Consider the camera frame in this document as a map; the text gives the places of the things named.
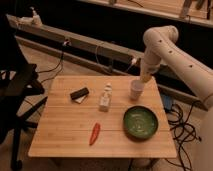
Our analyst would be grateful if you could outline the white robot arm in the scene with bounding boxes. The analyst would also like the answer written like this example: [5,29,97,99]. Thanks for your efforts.
[140,25,213,171]

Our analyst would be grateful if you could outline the clear small bottle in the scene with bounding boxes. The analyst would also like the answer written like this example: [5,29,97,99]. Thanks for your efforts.
[99,83,112,112]

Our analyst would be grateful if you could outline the black rectangular block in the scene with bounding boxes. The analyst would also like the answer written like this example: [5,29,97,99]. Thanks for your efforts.
[70,88,89,100]

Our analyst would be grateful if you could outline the white card under block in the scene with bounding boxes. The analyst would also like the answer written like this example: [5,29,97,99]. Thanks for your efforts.
[74,95,88,104]

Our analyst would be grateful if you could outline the white plastic cup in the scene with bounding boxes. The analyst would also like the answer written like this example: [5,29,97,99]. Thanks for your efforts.
[130,80,144,100]

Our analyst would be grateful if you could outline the wooden table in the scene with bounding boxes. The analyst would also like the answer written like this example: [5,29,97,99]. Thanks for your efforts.
[28,76,177,158]

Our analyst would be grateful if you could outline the red chili pepper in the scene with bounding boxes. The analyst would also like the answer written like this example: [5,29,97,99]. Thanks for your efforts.
[89,123,101,146]

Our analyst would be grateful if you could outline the green bowl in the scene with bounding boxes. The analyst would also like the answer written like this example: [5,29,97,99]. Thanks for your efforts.
[123,106,158,140]

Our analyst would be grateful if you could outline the blue box on floor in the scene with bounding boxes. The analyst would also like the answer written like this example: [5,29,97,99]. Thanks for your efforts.
[160,93,173,111]

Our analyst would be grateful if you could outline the black office chair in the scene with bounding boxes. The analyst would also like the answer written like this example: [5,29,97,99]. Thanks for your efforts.
[0,14,47,171]

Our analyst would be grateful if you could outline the black floor cables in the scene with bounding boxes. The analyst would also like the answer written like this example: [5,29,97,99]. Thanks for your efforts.
[164,101,203,171]

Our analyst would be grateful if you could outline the white object on rail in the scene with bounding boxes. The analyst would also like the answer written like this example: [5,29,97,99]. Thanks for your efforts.
[19,7,43,27]

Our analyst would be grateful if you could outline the long metal rail beam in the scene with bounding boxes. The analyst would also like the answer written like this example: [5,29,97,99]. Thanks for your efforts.
[6,13,208,111]

